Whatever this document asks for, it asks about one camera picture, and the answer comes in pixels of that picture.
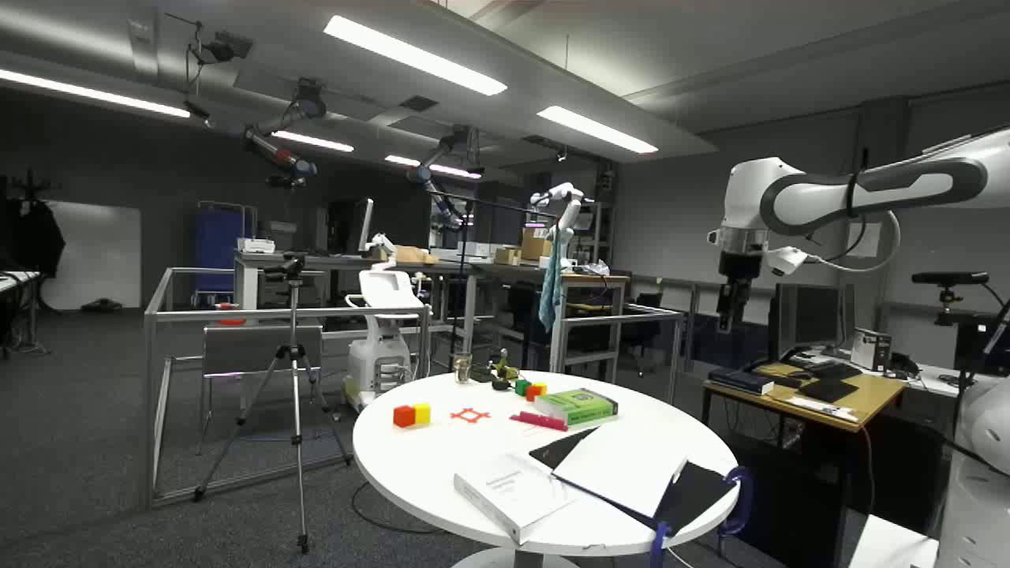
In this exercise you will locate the red and yellow block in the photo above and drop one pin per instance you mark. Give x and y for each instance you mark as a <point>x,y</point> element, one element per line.
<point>538,392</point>

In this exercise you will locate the green book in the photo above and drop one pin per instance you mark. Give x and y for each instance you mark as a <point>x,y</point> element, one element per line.
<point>580,406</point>

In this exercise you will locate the dark hanging coat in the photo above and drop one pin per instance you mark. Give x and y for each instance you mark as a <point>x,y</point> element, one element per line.
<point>33,238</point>

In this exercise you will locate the grey panel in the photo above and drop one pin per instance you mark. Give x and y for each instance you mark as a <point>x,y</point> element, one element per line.
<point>240,349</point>

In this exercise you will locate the black camera tripod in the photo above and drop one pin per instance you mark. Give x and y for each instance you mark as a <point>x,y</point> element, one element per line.
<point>291,268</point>

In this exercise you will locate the whiteboard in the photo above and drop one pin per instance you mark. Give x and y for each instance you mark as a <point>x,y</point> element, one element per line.
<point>96,255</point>

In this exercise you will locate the black camera on stand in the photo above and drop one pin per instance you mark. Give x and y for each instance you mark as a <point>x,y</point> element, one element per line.
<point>949,280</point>

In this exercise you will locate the black flat item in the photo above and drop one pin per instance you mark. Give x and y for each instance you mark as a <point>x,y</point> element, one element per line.
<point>829,388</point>

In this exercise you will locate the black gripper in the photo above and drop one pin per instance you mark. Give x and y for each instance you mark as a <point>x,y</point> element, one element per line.
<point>741,271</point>

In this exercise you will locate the blue box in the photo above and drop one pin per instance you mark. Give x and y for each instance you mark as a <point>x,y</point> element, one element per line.
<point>742,381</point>

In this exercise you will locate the metal rail frame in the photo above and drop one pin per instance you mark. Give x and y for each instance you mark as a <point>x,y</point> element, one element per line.
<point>210,313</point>

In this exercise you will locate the long ceiling light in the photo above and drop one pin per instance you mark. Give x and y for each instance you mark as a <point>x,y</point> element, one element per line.
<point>96,93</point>
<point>597,129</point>
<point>414,56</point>
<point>313,139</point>
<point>433,168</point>

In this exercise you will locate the wooden desk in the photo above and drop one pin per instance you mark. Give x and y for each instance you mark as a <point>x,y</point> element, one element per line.
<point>864,406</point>

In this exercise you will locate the white robot base platform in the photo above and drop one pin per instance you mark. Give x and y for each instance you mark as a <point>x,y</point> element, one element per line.
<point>888,547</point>

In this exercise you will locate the black table mat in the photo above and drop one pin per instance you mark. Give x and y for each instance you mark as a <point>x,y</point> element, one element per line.
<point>699,493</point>

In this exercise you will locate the cardboard box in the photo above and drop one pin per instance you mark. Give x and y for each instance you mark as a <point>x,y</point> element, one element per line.
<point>534,246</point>

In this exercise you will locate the ceiling mounted rig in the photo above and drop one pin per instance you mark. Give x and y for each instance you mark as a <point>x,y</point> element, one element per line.
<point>278,159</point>

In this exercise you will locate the dark toy figure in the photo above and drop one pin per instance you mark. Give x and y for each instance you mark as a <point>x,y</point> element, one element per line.
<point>504,371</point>

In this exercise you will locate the teal hanging cloth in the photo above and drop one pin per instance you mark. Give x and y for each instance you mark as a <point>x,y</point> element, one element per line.
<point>552,287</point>

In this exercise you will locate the red flat cross frame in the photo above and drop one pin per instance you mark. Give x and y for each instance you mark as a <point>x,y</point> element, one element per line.
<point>458,416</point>

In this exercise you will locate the blue cabinet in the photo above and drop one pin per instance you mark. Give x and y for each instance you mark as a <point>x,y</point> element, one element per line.
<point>219,246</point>

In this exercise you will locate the orange and yellow block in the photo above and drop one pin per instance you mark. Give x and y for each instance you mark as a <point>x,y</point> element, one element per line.
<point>406,417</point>

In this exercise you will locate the white ultrasound machine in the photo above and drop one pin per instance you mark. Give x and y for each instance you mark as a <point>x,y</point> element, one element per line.
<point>380,365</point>

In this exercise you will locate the green round block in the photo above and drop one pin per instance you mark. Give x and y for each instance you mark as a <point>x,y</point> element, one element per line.
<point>520,386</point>

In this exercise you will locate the small jar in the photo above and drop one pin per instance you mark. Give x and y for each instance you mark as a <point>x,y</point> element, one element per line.
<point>461,371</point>

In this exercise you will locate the ceiling mounted black device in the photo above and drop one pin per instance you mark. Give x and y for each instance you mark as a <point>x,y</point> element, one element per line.
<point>225,45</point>

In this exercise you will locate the small black object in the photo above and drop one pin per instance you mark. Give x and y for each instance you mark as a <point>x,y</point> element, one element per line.
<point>482,371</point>

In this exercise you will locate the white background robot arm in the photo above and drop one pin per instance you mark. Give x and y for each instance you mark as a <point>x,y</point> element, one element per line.
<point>558,200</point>

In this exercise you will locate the metal workbench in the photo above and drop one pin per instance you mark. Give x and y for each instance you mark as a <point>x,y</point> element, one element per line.
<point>588,281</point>

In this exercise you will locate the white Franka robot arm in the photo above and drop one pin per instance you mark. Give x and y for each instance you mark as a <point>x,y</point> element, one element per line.
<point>926,178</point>

